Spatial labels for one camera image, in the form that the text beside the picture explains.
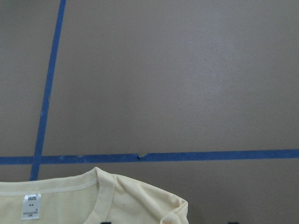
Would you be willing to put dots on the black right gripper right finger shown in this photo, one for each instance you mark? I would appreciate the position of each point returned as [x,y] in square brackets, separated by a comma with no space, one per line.
[234,222]

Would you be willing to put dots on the beige long-sleeve graphic shirt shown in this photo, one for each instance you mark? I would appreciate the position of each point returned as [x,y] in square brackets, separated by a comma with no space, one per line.
[91,198]

